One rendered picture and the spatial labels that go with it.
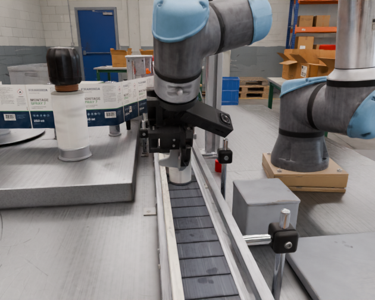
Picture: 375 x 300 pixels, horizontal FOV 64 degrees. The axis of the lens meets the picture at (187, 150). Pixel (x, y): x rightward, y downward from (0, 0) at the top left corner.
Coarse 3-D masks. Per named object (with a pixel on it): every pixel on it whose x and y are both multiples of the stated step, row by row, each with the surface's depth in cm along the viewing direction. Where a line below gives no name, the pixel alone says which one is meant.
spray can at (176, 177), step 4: (172, 168) 68; (176, 168) 68; (188, 168) 68; (172, 172) 68; (176, 172) 68; (180, 172) 68; (184, 172) 68; (188, 172) 69; (172, 176) 69; (176, 176) 68; (180, 176) 68; (184, 176) 68; (188, 176) 69; (172, 180) 69; (176, 180) 69; (180, 180) 68; (184, 180) 69; (188, 180) 69; (176, 184) 69; (180, 184) 69; (184, 184) 69
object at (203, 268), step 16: (192, 176) 74; (176, 192) 66; (192, 192) 66; (176, 208) 59; (192, 208) 59; (176, 224) 54; (192, 224) 54; (208, 224) 54; (176, 240) 49; (192, 240) 49; (208, 240) 49; (192, 256) 46; (208, 256) 46; (192, 272) 42; (208, 272) 42; (224, 272) 42; (192, 288) 40; (208, 288) 40; (224, 288) 40
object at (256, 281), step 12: (204, 168) 57; (216, 192) 48; (216, 204) 46; (228, 216) 41; (228, 228) 39; (240, 240) 36; (240, 252) 34; (252, 264) 32; (252, 276) 30; (252, 288) 30; (264, 288) 29
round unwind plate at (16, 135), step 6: (12, 132) 107; (18, 132) 107; (24, 132) 107; (30, 132) 107; (36, 132) 107; (42, 132) 108; (0, 138) 100; (6, 138) 100; (12, 138) 100; (18, 138) 100; (24, 138) 100; (0, 144) 95
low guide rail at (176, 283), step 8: (160, 168) 69; (168, 192) 58; (168, 200) 55; (168, 208) 52; (168, 216) 50; (168, 224) 47; (168, 232) 45; (168, 240) 43; (168, 248) 42; (176, 248) 42; (168, 256) 42; (176, 256) 40; (176, 264) 39; (176, 272) 37; (176, 280) 36; (176, 288) 35; (176, 296) 34
